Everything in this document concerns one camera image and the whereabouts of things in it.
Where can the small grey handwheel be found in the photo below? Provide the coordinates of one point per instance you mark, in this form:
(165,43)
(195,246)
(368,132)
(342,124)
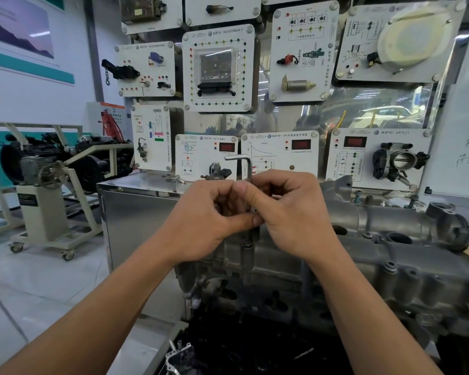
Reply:
(51,174)

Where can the white panel green red labels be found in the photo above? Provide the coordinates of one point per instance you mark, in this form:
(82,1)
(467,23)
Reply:
(164,156)

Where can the white sensor training panel board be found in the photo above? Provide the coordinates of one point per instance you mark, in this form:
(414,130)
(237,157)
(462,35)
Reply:
(133,222)

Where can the yellow blue disc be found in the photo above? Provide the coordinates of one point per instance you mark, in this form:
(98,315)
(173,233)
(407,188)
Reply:
(414,37)

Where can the silver hex key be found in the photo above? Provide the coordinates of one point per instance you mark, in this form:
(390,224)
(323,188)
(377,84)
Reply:
(246,164)

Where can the teal striped wall poster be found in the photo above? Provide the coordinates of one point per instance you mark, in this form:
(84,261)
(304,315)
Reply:
(19,35)

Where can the large whiteboard on stand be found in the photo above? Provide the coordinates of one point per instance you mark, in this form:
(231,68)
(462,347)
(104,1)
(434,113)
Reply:
(457,152)

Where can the white panel curve graph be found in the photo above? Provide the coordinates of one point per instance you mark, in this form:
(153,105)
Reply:
(308,160)

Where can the white panel control module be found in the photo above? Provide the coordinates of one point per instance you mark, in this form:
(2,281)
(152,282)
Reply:
(187,101)

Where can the white panel brass filter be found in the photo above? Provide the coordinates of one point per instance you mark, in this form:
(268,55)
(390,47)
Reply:
(316,93)

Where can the person's left hand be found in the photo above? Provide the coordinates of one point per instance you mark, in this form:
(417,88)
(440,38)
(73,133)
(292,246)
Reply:
(199,226)

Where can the black engine on trolley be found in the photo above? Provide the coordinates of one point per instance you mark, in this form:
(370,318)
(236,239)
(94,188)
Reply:
(90,164)

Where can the white panel grey probe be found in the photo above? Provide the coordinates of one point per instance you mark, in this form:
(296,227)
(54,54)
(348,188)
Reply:
(195,17)

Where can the black accelerator pedal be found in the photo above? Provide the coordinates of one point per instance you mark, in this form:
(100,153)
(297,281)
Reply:
(119,70)

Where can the white panel throttle body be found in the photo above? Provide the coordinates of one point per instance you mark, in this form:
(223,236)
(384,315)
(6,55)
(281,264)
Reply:
(334,171)

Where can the engine on beige stand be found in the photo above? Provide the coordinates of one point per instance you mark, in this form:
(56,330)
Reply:
(43,214)

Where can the black throttle body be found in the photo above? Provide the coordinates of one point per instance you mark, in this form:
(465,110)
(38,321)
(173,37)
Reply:
(400,160)

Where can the person's right hand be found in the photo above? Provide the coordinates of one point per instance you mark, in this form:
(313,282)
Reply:
(297,214)

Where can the grey wall cabinet orange strip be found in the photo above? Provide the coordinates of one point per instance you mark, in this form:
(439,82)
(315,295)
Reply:
(92,117)

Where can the grey metal engine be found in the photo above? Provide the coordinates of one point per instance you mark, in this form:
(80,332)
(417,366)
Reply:
(394,261)

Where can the red hoist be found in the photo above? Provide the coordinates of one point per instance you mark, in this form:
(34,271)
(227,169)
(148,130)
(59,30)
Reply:
(111,122)

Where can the white panel yellow disc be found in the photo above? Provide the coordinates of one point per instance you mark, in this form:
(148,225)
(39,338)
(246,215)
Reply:
(414,74)

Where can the clear cased control module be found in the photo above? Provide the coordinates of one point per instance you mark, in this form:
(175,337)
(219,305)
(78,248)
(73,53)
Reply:
(217,66)

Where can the person's left forearm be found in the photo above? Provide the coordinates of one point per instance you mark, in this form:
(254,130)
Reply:
(94,324)

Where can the white panel black lever sensor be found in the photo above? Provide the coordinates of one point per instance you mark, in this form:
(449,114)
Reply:
(187,167)

